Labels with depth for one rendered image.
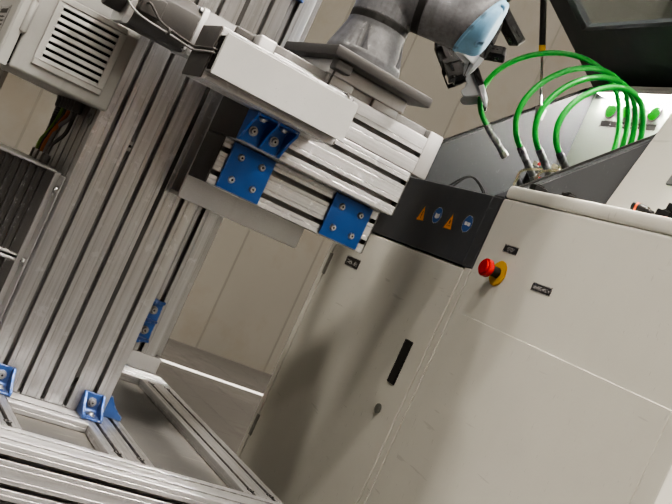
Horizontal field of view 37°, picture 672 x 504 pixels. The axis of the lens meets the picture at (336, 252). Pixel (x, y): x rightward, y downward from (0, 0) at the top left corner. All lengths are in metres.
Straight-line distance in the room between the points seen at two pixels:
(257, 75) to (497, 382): 0.70
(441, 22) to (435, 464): 0.82
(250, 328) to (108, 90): 3.28
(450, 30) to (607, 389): 0.71
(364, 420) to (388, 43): 0.82
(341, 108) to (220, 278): 3.23
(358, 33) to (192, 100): 0.33
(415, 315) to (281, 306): 2.90
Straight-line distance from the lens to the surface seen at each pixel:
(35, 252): 1.87
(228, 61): 1.59
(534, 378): 1.77
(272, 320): 5.02
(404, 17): 1.89
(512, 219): 2.00
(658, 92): 2.73
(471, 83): 2.57
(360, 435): 2.19
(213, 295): 4.86
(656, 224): 1.69
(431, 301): 2.13
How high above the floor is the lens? 0.71
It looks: level
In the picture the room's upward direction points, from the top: 24 degrees clockwise
